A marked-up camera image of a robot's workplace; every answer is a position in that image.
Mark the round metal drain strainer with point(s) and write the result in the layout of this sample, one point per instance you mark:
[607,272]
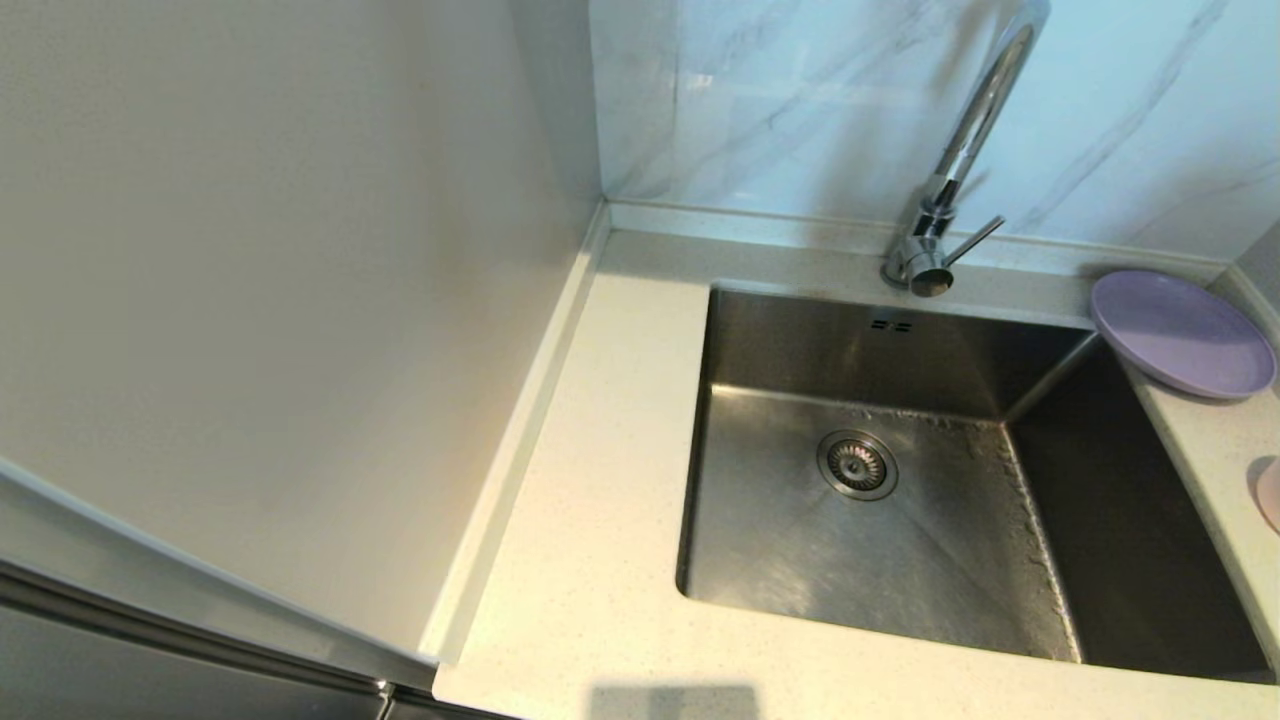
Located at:
[857,465]

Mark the purple plastic plate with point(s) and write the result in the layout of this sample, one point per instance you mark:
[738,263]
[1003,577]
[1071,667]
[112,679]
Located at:
[1180,330]

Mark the tall fridge with grey front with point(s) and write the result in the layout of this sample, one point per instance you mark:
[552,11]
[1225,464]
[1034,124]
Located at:
[250,300]

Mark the stainless steel sink basin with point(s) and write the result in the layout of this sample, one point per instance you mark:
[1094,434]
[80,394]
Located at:
[900,560]

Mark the chrome gooseneck faucet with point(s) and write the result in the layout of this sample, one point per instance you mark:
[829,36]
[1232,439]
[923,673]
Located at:
[920,260]

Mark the pale pink cup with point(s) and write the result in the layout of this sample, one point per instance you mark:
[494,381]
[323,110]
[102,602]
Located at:
[1272,495]

